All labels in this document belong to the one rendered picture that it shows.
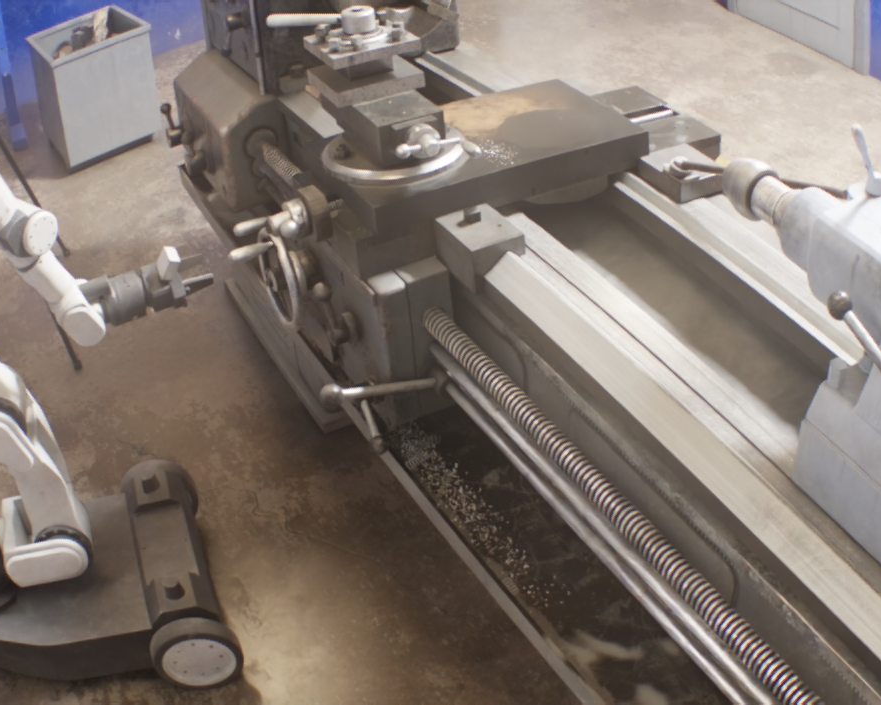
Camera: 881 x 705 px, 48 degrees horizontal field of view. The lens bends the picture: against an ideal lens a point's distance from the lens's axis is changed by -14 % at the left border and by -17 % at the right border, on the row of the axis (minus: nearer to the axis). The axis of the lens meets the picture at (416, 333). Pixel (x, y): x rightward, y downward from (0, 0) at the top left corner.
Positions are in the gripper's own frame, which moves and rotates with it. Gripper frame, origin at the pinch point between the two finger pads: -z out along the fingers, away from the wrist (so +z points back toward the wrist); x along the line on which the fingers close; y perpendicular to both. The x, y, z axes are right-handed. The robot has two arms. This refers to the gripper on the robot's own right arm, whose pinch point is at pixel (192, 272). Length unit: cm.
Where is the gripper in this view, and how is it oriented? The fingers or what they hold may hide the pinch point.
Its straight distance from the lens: 205.3
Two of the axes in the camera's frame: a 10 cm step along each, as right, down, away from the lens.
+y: -0.2, 6.8, 7.3
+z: -8.9, 3.2, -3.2
